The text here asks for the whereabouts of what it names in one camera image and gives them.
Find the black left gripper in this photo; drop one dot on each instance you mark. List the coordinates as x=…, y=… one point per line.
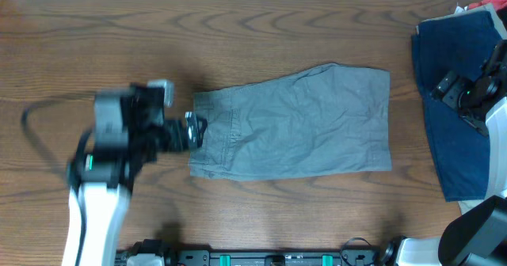
x=190, y=129

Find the grey shorts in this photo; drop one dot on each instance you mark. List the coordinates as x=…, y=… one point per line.
x=326, y=120

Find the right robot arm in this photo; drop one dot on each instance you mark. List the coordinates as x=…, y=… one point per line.
x=478, y=236

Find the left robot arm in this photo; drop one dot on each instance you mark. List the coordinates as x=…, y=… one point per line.
x=101, y=178

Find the navy blue shorts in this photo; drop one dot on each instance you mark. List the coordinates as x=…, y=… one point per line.
x=451, y=139

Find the white garment tag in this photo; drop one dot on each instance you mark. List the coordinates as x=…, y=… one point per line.
x=460, y=9

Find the red garment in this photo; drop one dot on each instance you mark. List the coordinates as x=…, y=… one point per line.
x=497, y=4

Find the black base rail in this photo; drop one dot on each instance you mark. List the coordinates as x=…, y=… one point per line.
x=356, y=251

